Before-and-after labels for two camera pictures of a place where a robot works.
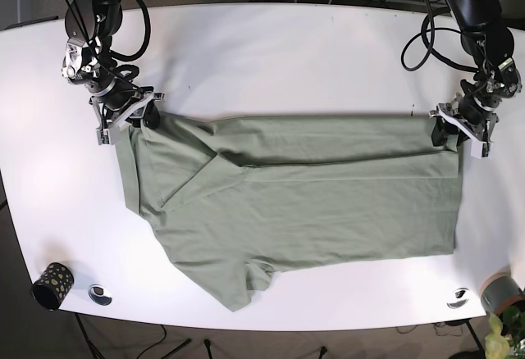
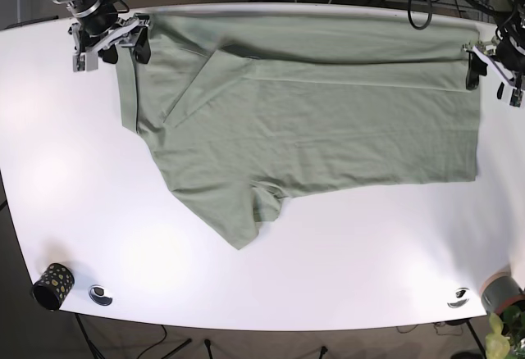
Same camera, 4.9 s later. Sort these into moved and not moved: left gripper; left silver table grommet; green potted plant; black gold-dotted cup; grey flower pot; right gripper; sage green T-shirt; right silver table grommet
Moved: left gripper; sage green T-shirt; right gripper
Not moved: green potted plant; right silver table grommet; grey flower pot; left silver table grommet; black gold-dotted cup
